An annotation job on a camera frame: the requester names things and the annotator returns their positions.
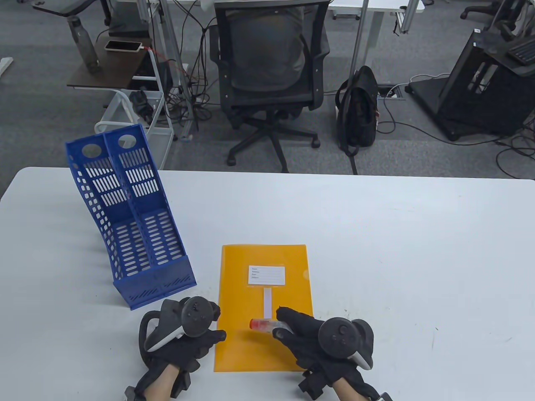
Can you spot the blue plastic file rack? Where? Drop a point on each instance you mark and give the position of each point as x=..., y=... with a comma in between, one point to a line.
x=159, y=280

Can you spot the person's left forearm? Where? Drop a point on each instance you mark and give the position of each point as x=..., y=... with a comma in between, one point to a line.
x=161, y=382

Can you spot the white smartphone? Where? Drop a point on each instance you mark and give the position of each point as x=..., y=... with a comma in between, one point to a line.
x=122, y=46

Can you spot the black keyboard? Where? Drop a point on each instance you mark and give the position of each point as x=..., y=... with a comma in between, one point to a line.
x=522, y=52

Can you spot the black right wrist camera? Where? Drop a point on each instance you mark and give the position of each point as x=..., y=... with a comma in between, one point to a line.
x=384, y=397

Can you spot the person's left hand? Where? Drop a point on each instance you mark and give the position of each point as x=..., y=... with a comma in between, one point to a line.
x=196, y=346

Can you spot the white desk foot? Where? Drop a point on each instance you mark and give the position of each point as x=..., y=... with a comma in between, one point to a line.
x=4, y=64

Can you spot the black equipment stand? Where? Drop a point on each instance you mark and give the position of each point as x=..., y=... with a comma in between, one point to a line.
x=464, y=96

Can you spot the person's right forearm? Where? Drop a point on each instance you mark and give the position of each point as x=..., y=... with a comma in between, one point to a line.
x=347, y=392

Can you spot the silver desk leg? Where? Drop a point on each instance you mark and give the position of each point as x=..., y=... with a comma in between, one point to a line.
x=177, y=62

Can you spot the black left hand controller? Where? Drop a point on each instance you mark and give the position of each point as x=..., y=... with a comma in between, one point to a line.
x=194, y=315

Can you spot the black hand controller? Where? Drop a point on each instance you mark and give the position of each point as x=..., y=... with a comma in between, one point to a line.
x=194, y=315
x=338, y=336

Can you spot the metal floor outlet box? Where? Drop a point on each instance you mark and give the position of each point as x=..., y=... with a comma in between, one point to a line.
x=395, y=92

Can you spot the dark grey desk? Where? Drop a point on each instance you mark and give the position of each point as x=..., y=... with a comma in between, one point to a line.
x=58, y=6

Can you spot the black swivel chair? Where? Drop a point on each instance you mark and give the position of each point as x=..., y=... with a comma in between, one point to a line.
x=476, y=10

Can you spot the dark grey water bottle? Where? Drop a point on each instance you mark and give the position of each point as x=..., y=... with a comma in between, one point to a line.
x=83, y=46

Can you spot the brown side table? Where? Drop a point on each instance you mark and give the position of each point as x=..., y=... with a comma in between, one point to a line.
x=113, y=69

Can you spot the translucent glue stick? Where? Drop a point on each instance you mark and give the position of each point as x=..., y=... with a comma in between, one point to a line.
x=263, y=325

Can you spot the orange L-shaped folder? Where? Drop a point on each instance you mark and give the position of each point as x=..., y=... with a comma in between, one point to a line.
x=238, y=292

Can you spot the silver metal pole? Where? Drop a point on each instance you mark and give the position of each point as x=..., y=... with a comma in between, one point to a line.
x=359, y=41

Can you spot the black backpack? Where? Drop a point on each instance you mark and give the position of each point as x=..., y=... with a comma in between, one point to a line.
x=359, y=112

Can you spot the black right hand controller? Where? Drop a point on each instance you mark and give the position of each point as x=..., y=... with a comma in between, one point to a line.
x=338, y=336

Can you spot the person's right hand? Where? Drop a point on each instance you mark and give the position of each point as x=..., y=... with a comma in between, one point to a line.
x=301, y=330

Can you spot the white paper strip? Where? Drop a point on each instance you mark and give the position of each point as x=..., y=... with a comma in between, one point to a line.
x=268, y=303

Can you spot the black mesh office chair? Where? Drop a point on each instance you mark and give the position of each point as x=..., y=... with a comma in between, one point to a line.
x=267, y=46

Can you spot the white lined label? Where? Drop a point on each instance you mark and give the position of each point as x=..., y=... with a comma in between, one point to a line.
x=266, y=275

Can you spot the white desk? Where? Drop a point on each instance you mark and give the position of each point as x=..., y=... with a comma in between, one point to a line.
x=376, y=5

